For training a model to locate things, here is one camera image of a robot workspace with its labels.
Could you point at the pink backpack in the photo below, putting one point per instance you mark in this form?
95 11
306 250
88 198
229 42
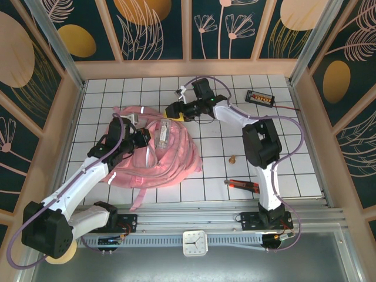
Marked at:
176 158

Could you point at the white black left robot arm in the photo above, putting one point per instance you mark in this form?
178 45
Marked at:
82 179

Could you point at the gold chess pawn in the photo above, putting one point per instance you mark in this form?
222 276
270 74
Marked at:
232 159

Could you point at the red black utility knife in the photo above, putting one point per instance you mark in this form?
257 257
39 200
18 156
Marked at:
242 185

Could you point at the white square clock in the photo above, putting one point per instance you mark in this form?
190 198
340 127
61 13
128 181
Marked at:
195 243

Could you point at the round yellow sponge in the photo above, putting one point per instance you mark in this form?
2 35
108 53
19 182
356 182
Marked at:
70 253

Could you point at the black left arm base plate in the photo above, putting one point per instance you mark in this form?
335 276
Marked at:
130 220

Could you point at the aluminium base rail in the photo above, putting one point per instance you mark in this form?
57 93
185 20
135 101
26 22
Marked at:
188 218

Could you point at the aluminium frame post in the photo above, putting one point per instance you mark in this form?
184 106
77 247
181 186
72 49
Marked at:
58 47
316 41

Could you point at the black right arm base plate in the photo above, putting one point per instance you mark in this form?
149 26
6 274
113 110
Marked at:
249 220

